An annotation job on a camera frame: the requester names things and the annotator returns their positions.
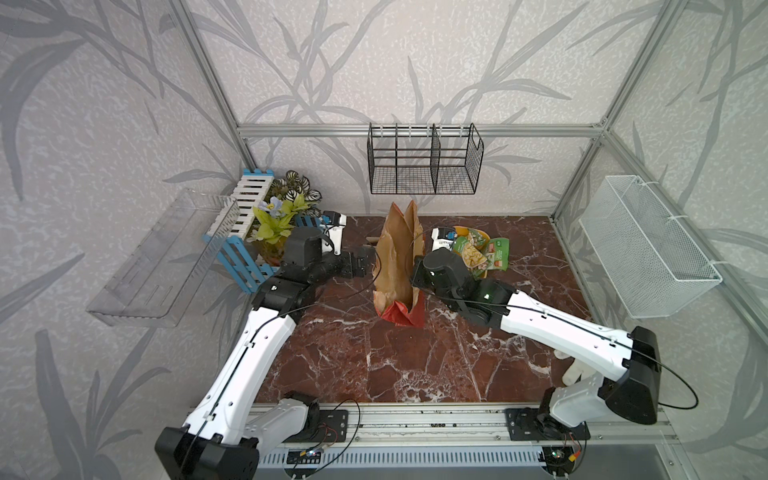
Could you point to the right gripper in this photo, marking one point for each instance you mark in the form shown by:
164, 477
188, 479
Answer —
418, 269

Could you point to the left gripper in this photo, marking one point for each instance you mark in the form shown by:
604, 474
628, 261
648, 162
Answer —
362, 264

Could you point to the green soup packet front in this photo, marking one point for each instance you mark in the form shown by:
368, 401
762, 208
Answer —
474, 260

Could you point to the red paper bag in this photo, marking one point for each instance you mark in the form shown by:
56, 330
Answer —
401, 240

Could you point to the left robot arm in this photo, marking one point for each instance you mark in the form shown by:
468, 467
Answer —
216, 441

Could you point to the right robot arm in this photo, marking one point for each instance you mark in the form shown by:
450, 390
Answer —
626, 365

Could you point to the yellow plastic bowl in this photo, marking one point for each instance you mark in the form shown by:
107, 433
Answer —
469, 236

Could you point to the glass vase with plants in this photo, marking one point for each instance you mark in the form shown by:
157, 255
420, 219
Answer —
288, 198

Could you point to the blue white slatted rack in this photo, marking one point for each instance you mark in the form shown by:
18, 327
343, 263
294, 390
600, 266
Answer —
239, 258

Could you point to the white glove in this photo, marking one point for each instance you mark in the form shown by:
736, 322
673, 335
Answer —
574, 371

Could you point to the clear acrylic shelf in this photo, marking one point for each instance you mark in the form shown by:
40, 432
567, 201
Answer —
157, 283

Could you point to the white mesh basket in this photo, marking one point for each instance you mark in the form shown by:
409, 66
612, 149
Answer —
653, 263

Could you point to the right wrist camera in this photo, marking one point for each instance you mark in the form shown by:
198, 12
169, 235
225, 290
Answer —
443, 237

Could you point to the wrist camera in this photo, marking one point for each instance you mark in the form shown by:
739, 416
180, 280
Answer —
334, 222
443, 237

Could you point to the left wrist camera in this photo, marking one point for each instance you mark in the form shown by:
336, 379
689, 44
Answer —
334, 222

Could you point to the black wire basket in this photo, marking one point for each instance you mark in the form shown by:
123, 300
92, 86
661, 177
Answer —
424, 160

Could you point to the aluminium front rail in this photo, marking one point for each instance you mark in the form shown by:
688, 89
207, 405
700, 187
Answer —
470, 425

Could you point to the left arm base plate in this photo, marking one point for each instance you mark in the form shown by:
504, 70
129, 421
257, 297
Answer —
327, 425

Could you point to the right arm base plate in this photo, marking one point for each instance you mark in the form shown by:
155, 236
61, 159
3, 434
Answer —
526, 424

